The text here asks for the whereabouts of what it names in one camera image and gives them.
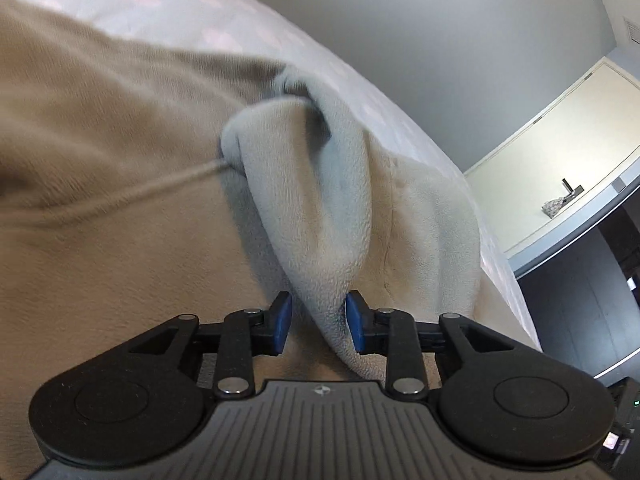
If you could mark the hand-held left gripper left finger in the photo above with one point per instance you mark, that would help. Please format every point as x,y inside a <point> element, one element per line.
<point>281,322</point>

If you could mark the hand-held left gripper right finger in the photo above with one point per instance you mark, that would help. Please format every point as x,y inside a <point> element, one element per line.
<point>356,322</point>

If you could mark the beige fleece hoodie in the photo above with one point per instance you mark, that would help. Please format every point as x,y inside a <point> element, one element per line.
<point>125,210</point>

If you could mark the dark wardrobe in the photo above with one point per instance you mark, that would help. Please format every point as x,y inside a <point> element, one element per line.
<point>575,310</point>

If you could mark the cream door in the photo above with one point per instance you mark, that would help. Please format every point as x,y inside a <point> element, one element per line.
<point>575,135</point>

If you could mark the bed with pink dotted sheet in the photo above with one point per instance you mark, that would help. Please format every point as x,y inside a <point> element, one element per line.
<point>300,35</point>

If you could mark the wall air vent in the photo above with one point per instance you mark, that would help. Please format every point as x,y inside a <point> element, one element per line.
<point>632,30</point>

